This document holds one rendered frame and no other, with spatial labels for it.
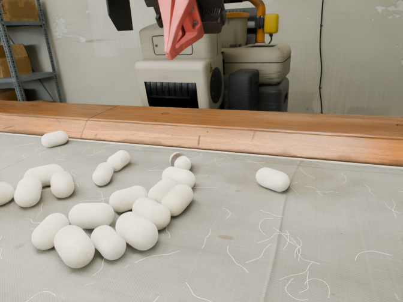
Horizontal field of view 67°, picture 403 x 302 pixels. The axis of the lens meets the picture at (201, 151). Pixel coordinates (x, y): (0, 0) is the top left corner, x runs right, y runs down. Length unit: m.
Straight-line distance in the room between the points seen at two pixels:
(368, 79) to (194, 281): 2.11
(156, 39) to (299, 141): 0.63
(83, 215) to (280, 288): 0.15
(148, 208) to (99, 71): 2.69
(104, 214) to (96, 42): 2.66
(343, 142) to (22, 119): 0.48
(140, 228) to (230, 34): 0.99
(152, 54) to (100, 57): 1.95
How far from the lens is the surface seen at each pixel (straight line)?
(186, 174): 0.29
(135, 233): 0.22
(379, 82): 2.26
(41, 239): 0.25
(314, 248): 0.23
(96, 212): 0.25
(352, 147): 0.38
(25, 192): 0.31
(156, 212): 0.24
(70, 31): 3.05
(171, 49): 0.40
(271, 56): 1.08
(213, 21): 0.44
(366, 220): 0.28
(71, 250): 0.22
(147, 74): 0.91
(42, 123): 0.54
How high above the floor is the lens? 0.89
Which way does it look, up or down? 22 degrees down
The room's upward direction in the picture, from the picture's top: 3 degrees counter-clockwise
